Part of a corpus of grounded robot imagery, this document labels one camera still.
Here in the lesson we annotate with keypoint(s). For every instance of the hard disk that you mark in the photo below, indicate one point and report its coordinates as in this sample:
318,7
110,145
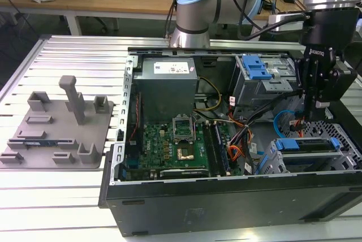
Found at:
288,144

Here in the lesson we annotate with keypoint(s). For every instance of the metal disk bay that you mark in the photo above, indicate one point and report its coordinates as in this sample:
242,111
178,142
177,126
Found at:
308,163

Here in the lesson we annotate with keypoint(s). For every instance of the wooden desk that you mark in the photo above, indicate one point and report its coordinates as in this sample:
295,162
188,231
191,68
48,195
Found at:
113,1

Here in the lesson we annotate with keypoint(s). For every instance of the RAM stick on rack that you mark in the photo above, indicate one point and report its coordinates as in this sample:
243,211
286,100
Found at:
42,142

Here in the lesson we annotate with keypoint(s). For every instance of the CPU socket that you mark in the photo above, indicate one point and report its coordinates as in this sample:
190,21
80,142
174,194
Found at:
185,153

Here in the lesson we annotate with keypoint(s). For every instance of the grey power supply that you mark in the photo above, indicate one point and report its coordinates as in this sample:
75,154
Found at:
164,95

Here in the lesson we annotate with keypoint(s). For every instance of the RAM stick in slot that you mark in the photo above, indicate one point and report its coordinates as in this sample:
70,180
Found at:
221,151

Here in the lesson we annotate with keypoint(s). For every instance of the blue drive bay latch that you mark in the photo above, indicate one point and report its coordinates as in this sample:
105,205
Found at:
256,69

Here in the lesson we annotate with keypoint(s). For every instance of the green motherboard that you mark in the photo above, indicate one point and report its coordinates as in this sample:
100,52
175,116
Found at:
155,148

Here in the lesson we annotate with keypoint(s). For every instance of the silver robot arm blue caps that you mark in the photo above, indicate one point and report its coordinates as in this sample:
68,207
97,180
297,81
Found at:
195,13

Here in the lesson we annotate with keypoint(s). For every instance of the black PC case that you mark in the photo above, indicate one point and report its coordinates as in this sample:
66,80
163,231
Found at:
198,216

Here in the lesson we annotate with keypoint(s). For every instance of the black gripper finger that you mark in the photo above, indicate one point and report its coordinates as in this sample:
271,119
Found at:
316,97
300,78

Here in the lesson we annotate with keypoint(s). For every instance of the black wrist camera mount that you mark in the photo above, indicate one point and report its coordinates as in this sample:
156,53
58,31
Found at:
339,83

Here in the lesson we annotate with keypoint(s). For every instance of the metal optical drive cage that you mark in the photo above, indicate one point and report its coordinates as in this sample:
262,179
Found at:
249,92

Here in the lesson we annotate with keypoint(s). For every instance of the black graphics card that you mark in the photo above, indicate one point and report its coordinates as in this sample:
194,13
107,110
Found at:
183,173

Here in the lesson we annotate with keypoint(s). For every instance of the grey parts rack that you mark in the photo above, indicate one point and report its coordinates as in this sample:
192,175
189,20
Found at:
56,129

